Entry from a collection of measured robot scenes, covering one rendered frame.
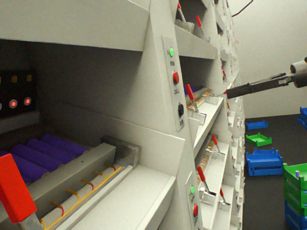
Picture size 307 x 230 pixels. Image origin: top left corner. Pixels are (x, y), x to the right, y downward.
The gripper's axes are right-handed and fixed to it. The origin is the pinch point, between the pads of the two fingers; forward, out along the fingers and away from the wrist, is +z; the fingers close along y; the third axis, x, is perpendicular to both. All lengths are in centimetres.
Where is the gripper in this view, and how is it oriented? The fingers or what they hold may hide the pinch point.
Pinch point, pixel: (237, 91)
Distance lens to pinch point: 77.9
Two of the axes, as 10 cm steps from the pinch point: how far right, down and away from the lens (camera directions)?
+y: 3.5, -2.1, 9.1
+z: -8.9, 2.3, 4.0
